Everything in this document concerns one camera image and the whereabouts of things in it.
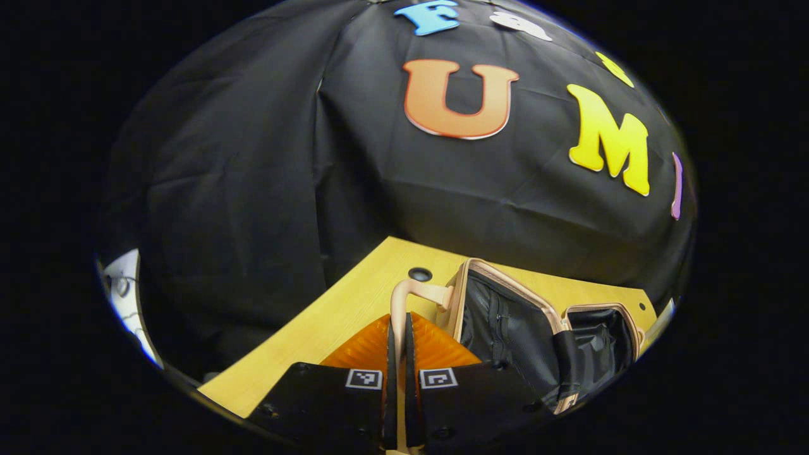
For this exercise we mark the black table grommet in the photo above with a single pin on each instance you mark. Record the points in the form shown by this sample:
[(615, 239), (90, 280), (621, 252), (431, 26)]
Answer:
[(420, 274)]

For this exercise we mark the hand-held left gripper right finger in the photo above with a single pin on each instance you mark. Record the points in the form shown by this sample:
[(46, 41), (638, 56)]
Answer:
[(411, 392)]

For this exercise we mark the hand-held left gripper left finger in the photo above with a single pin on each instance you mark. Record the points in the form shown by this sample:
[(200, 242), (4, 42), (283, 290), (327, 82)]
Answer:
[(391, 392)]

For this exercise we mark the pink beige suitcase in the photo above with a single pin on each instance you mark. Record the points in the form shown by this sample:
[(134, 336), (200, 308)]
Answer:
[(505, 328)]

